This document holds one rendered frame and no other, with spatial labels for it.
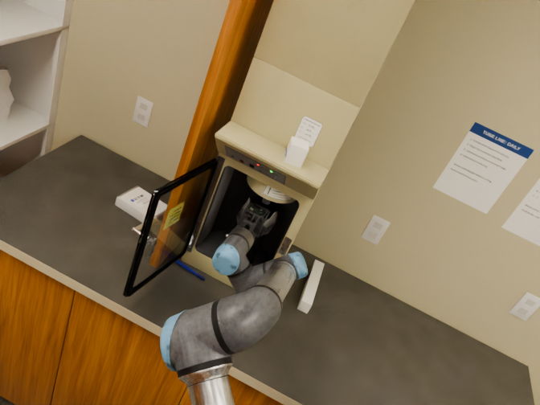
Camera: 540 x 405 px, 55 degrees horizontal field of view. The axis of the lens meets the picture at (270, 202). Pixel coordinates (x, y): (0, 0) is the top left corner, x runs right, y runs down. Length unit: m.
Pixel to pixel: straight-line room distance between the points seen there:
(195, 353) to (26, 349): 1.12
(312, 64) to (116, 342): 1.08
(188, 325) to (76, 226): 0.87
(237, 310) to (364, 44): 0.73
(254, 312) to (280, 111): 0.62
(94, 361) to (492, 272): 1.47
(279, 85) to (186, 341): 0.73
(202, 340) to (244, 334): 0.09
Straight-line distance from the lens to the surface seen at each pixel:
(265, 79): 1.45
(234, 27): 1.37
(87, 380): 2.04
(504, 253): 2.08
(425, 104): 1.84
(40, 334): 2.01
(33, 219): 1.88
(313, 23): 1.39
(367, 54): 1.38
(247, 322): 1.06
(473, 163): 1.91
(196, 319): 1.10
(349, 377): 1.76
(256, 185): 1.61
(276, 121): 1.48
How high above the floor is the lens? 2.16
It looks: 32 degrees down
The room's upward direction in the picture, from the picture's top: 24 degrees clockwise
